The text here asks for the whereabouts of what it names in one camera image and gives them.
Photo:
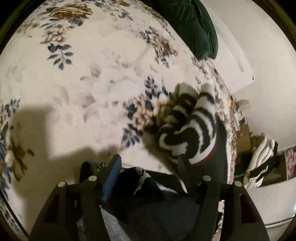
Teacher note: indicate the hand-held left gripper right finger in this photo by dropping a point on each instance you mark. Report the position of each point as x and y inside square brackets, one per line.
[185, 169]

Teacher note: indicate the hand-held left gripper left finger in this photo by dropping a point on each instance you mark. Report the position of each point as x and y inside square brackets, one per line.
[112, 176]

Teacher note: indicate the striped knit sweater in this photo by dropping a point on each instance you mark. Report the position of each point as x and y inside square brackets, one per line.
[150, 204]

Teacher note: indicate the black garment with white lettering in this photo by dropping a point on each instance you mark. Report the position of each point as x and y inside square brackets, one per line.
[194, 129]

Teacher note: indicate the large cardboard box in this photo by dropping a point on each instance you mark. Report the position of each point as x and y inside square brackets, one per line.
[245, 143]

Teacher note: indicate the white padded jacket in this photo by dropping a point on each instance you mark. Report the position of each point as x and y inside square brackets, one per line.
[263, 150]

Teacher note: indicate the black jacket with white stripes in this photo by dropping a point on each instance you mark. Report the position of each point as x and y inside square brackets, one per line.
[268, 169]

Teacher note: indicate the floral quilt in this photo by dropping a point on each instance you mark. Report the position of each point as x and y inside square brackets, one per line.
[92, 81]

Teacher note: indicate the white headboard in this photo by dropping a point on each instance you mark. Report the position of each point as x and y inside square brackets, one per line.
[231, 53]

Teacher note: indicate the dark green blanket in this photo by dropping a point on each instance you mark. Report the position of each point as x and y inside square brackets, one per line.
[192, 25]

